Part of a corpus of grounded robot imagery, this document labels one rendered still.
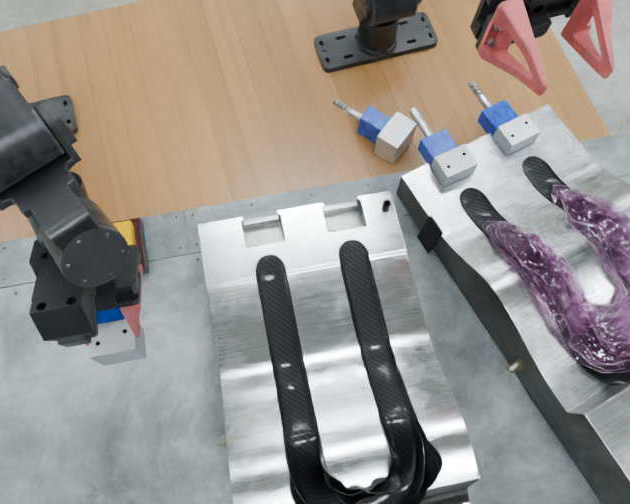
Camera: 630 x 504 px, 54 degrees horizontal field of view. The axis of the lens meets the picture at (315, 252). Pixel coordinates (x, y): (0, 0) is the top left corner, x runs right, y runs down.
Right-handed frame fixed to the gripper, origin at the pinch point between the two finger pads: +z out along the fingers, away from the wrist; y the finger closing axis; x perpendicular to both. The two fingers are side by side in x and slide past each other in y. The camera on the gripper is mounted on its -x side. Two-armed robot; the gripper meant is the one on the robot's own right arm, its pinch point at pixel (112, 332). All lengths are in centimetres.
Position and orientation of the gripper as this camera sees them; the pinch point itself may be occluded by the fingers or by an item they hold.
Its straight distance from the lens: 72.7
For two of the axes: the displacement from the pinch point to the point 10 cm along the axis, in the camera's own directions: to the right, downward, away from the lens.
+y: 9.8, -1.8, 0.9
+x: -1.9, -6.3, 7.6
